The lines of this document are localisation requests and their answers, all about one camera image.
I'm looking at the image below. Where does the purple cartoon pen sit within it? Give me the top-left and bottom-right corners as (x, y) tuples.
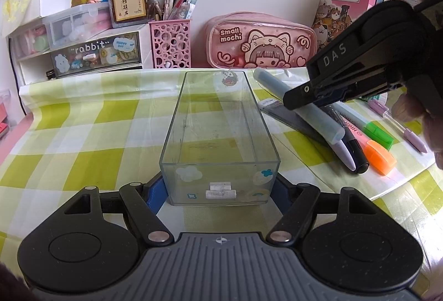
(328, 140), (356, 172)

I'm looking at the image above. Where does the thin lilac pen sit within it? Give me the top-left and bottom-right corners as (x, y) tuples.
(367, 99), (427, 154)

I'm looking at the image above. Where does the black pencil lead case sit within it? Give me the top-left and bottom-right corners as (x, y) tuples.
(257, 98), (327, 146)

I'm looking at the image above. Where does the pink cat pencil case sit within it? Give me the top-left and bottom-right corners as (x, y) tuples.
(205, 12), (318, 68)

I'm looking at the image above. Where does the light blue pen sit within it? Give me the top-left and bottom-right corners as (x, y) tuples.
(253, 68), (345, 145)

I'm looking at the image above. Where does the clear upper drawer box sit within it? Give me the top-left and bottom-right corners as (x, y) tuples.
(43, 2), (112, 50)

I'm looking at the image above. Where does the pink cat book set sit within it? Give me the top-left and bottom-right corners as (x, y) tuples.
(312, 0), (390, 49)

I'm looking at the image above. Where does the framed calligraphy sign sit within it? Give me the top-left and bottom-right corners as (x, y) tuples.
(111, 0), (147, 22)

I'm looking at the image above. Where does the pink perforated pen holder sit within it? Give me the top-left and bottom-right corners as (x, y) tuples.
(150, 19), (192, 69)

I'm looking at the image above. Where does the black marker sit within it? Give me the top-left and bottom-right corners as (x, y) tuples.
(323, 106), (369, 174)

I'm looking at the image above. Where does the green highlighter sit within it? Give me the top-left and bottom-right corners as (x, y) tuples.
(332, 101), (394, 150)

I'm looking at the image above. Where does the right hand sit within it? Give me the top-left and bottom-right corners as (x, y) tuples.
(391, 89), (443, 170)

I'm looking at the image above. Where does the white drawer organizer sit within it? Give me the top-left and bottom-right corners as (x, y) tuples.
(8, 17), (153, 86)

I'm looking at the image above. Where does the pink box at left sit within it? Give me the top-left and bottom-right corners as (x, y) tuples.
(0, 103), (9, 138)

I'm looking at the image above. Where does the clear plastic organizer box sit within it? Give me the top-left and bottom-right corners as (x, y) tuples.
(159, 71), (280, 206)

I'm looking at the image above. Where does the green checked tablecloth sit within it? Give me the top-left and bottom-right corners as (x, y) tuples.
(1, 70), (442, 294)

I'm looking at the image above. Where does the orange pink highlighter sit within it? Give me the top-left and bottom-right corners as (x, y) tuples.
(341, 116), (397, 176)

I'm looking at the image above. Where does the clear rabbit drawer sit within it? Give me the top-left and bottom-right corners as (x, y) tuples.
(50, 32), (141, 77)

